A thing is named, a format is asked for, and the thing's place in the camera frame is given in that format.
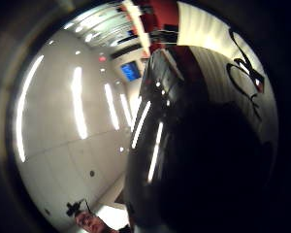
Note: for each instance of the red and white connector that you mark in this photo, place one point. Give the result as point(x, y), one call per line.
point(258, 81)

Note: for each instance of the long ceiling strip light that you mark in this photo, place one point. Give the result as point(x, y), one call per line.
point(125, 110)
point(78, 102)
point(111, 106)
point(22, 106)

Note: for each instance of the round dark ceiling sensor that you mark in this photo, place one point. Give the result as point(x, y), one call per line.
point(92, 173)

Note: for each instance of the black metal rack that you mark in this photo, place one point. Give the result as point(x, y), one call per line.
point(163, 36)

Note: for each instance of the red ceiling indicator light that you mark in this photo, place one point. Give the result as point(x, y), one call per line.
point(102, 59)

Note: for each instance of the blue wall screen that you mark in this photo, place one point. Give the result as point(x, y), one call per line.
point(130, 71)

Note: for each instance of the black camera on stand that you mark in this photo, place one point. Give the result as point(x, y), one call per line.
point(73, 207)

